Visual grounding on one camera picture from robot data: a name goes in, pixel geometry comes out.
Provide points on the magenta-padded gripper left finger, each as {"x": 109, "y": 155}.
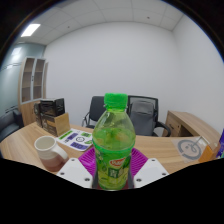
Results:
{"x": 76, "y": 171}

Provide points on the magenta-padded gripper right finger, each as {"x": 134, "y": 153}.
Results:
{"x": 150, "y": 171}

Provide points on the green drink bottle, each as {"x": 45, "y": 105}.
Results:
{"x": 113, "y": 143}

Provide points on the printed sticker sheet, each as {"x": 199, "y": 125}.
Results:
{"x": 75, "y": 138}

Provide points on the dark box with tan side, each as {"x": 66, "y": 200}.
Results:
{"x": 55, "y": 125}

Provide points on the grey mesh office chair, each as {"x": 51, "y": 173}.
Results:
{"x": 143, "y": 115}

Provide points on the wooden side cabinet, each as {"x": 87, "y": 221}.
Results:
{"x": 186, "y": 123}

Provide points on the black office chair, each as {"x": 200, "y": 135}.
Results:
{"x": 96, "y": 108}

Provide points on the small dark brown box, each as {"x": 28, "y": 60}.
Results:
{"x": 37, "y": 115}

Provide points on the black printed box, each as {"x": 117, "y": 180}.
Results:
{"x": 51, "y": 106}

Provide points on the wooden shelf cabinet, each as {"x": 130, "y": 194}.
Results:
{"x": 28, "y": 113}

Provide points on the black leather sofa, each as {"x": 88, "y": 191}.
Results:
{"x": 8, "y": 123}

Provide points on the rectangular ceiling light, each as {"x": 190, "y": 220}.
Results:
{"x": 30, "y": 30}

